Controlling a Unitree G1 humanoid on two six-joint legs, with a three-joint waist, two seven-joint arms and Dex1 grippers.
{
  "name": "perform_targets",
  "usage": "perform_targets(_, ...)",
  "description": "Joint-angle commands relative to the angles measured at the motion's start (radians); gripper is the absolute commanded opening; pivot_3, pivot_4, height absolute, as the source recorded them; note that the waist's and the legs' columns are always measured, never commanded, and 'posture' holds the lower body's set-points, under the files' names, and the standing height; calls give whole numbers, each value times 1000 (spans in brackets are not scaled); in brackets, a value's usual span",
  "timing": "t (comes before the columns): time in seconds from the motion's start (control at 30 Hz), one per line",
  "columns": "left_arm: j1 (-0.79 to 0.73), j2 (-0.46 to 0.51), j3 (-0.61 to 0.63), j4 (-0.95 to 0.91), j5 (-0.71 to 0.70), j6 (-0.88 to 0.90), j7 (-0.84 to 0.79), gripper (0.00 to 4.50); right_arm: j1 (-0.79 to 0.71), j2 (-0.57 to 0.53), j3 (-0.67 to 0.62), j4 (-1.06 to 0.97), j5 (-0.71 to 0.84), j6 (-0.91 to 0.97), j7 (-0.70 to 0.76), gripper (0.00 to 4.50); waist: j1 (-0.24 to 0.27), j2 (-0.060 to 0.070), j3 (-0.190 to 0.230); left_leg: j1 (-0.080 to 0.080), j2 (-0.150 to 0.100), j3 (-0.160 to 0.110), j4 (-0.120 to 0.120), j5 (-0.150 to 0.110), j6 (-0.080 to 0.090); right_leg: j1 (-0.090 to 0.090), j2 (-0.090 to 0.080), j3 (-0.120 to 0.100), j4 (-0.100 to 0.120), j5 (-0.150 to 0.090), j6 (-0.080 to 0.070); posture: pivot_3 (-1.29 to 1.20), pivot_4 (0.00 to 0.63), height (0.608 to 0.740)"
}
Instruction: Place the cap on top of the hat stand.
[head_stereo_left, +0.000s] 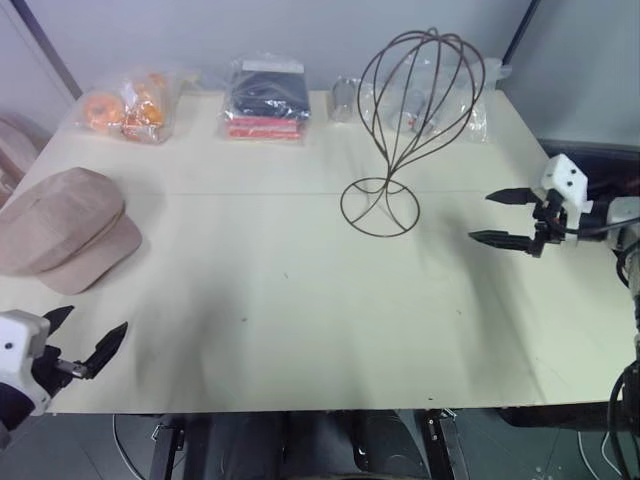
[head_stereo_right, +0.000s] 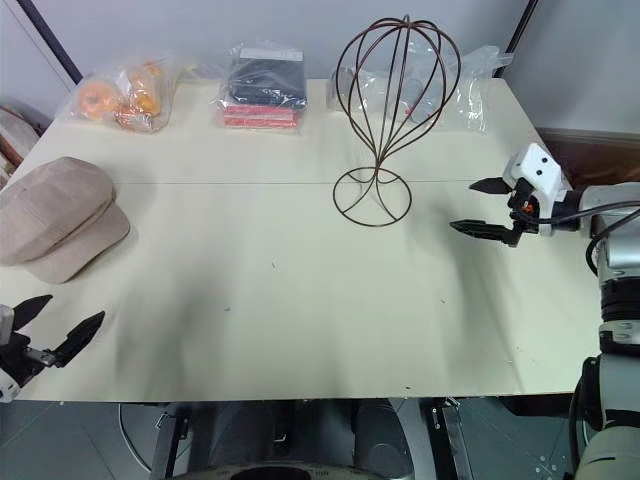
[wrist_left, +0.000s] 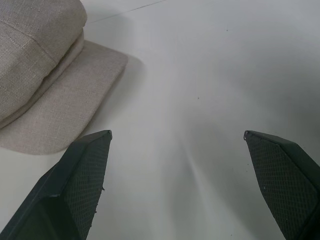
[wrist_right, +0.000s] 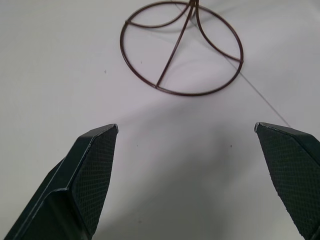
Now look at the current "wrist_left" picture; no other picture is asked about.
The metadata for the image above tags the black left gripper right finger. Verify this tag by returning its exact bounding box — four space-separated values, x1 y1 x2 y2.
243 130 320 240

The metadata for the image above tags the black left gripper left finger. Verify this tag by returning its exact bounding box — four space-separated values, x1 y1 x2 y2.
0 129 113 240

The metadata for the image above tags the beige linen cap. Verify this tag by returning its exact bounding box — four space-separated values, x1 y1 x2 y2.
0 0 129 156

